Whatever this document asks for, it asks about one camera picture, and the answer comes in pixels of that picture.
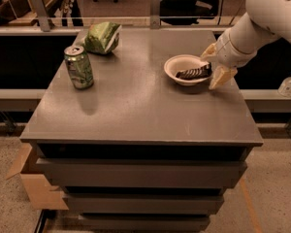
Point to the cardboard box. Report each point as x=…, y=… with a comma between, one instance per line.
x=41, y=193

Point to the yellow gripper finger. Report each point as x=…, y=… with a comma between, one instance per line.
x=222, y=75
x=209, y=53

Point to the green chip bag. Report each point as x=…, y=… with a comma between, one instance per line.
x=102, y=38

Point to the black office chair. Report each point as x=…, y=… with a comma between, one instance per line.
x=187, y=12

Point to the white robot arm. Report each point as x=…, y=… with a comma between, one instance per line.
x=264, y=22

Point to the white paper bowl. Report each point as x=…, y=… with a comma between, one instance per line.
x=181, y=63

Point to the left metal railing post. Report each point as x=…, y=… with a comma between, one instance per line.
x=42, y=15

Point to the clear plastic bottle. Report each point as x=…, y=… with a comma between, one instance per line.
x=285, y=87

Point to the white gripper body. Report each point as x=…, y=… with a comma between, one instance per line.
x=227, y=52

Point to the middle metal railing post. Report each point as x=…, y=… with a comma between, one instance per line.
x=154, y=19

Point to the dark rxbar chocolate bar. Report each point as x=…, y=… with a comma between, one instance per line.
x=196, y=73

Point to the metal railing post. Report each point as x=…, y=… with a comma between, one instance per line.
x=42, y=15
x=154, y=19

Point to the green soda can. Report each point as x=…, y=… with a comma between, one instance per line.
x=78, y=67

